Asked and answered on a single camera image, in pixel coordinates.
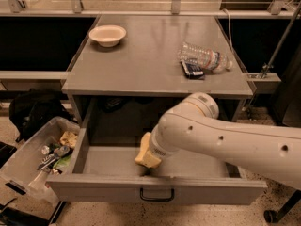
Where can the black drawer handle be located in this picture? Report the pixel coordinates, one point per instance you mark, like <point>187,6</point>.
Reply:
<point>156,195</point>

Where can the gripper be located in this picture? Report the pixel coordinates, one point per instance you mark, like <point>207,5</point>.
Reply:
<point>155,150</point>

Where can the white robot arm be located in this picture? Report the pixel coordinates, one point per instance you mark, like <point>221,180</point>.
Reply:
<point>193,125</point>

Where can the grey open top drawer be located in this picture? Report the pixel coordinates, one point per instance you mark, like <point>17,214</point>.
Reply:
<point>103,168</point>

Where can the clear plastic storage bin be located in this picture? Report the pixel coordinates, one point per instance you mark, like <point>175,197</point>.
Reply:
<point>21,170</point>

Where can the crumpled yellow snack bag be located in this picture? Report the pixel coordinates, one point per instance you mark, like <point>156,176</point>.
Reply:
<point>69,139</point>

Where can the dark blue snack packet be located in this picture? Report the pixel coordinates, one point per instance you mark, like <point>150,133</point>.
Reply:
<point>192,71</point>

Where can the black backpack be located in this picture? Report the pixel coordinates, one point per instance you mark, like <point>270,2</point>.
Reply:
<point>30,111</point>

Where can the grey cabinet counter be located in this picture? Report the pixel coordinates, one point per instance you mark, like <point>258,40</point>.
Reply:
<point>146,63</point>

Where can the white bowl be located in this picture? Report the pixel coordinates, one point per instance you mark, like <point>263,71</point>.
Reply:
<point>107,35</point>

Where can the dark snack wrapper in bin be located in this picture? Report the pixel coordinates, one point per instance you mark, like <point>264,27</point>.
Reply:
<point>53,157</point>

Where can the clear plastic water bottle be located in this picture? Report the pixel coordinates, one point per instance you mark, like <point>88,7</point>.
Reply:
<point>206,59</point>

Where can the yellow sponge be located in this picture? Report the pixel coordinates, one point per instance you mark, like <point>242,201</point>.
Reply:
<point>148,161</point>

